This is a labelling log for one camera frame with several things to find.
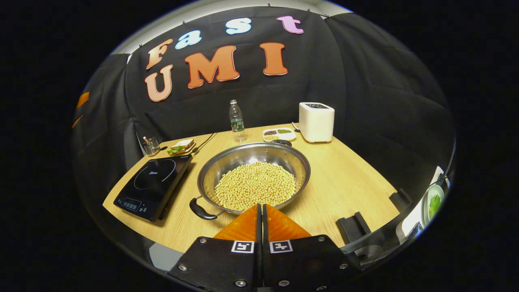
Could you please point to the white divided dish of beans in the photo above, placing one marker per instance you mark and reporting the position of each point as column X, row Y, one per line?
column 279, row 134

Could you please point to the white plate with green lettuce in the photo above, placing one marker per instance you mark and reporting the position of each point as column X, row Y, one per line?
column 434, row 202

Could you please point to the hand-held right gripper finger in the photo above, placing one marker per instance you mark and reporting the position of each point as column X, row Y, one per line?
column 258, row 231
column 265, row 231

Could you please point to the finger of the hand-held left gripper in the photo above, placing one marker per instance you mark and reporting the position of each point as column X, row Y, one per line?
column 83, row 99
column 78, row 121

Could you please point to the clear plastic water bottle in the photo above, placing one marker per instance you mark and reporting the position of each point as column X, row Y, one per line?
column 236, row 121

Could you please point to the black induction cooktop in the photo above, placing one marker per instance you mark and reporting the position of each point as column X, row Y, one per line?
column 154, row 186

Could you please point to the black backdrop cloth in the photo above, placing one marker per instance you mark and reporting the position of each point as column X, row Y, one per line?
column 365, row 101

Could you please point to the sandwich with lettuce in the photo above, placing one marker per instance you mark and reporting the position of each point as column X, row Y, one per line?
column 181, row 145

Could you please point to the white toaster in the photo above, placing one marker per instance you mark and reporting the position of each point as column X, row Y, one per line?
column 316, row 123

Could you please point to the pile of soybeans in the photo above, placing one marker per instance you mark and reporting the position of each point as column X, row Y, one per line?
column 255, row 184

